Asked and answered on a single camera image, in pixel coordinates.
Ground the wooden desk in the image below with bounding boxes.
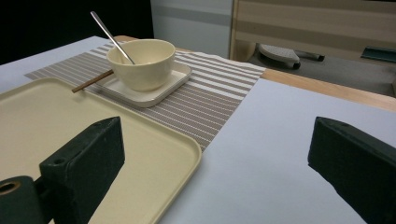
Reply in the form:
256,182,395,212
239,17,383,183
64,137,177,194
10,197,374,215
228,0,396,63

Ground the striped placemat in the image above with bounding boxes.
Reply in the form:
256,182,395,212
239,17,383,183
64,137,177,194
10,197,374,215
23,41,267,152

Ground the white cabinet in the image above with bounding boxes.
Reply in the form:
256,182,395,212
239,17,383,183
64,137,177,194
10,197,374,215
149,0,233,60

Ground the beige rectangular tray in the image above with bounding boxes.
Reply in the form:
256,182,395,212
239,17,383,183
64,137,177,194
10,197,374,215
0,77,203,224

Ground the white square plate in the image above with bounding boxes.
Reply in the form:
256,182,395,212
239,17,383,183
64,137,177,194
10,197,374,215
92,62,193,108

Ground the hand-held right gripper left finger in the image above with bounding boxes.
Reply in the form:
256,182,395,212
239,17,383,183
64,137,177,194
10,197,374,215
39,116,126,224

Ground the grey rectangular box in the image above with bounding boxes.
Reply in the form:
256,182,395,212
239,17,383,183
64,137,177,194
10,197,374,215
360,45,396,64

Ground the brown chopstick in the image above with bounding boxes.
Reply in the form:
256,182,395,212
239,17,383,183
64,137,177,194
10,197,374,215
71,68,115,94

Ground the cream bowl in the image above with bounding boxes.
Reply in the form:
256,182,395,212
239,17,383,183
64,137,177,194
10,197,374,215
106,38,177,92

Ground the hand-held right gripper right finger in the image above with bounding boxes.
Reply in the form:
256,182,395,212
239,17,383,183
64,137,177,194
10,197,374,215
307,116,396,224

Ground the metal spoon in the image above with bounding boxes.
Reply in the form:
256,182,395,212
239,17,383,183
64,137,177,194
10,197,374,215
90,10,136,65

